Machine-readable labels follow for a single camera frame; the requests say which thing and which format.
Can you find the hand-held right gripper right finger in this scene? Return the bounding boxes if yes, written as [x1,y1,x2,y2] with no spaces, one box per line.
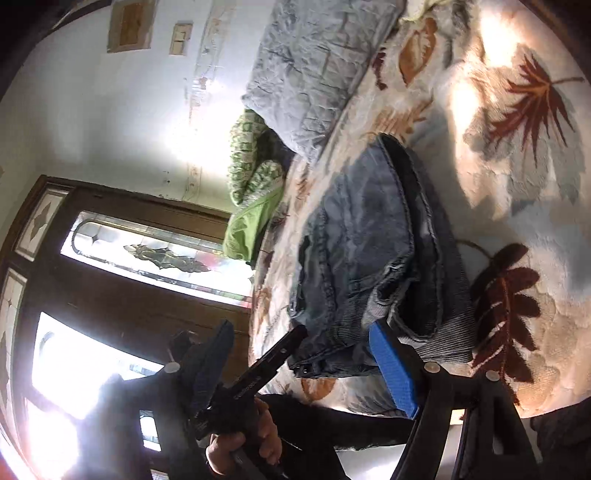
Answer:
[368,320,542,480]

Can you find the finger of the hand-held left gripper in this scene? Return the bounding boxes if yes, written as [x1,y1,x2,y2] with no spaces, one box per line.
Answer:
[232,324,308,403]

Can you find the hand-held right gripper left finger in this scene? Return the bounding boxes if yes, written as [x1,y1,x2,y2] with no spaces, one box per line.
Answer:
[150,320,237,480]

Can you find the grey denim pants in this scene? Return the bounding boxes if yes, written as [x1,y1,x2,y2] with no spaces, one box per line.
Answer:
[286,133,477,380]

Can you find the person's left forearm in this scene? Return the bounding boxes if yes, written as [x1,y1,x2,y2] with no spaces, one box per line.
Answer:
[261,392,419,480]

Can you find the person's left hand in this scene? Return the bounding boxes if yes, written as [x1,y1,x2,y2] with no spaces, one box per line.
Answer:
[205,396,281,480]

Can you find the brown wooden door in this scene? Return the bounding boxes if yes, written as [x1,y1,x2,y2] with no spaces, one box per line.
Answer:
[0,174,260,480]

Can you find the stained glass door pane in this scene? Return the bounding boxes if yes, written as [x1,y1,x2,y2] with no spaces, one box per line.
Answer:
[60,210,256,306]

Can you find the plain green cloth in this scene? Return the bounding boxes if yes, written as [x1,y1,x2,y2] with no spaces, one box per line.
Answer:
[223,188,283,262]

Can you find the green patterned blanket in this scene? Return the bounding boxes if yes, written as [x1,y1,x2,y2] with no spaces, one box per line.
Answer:
[228,110,286,207]

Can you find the leaf-print bed blanket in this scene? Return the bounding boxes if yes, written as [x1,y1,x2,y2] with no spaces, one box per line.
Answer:
[249,0,591,421]

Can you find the grey quilted blanket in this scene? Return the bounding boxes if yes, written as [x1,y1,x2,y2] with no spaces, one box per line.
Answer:
[241,0,408,163]

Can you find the white sprig-print pillow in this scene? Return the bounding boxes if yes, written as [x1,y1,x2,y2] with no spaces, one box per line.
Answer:
[401,0,446,23]

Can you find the beige wall switch plate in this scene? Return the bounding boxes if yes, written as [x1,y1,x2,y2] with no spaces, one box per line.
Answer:
[169,21,194,57]

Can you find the brown framed wall panel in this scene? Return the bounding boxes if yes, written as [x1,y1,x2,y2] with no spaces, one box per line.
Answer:
[107,0,157,54]

